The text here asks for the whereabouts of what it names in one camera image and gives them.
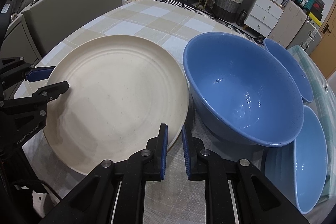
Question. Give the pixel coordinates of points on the teal plaid tablecloth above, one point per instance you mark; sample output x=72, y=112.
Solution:
x=324, y=107

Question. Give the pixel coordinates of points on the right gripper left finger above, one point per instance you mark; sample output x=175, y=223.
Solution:
x=114, y=192

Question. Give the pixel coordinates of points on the small wrapped white object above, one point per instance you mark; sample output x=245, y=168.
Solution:
x=326, y=87

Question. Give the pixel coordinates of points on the woven laundry basket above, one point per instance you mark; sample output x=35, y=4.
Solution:
x=226, y=9

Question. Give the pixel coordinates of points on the silver aluminium suitcase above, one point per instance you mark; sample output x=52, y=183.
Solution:
x=307, y=38

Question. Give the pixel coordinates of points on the large dark blue bowl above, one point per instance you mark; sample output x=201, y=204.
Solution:
x=241, y=92

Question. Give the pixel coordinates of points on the wooden door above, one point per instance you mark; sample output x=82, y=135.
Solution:
x=324, y=54

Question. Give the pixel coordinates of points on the light blue bowl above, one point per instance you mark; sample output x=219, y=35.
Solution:
x=299, y=169

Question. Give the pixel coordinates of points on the cream plate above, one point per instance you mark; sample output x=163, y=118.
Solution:
x=121, y=89

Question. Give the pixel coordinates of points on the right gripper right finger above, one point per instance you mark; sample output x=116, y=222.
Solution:
x=236, y=191

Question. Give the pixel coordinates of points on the beige suitcase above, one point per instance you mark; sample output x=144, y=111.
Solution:
x=289, y=24

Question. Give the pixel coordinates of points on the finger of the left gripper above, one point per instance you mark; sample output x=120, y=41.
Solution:
x=42, y=96
x=15, y=69

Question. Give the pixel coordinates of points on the black water bottle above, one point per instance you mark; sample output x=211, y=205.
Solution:
x=241, y=18

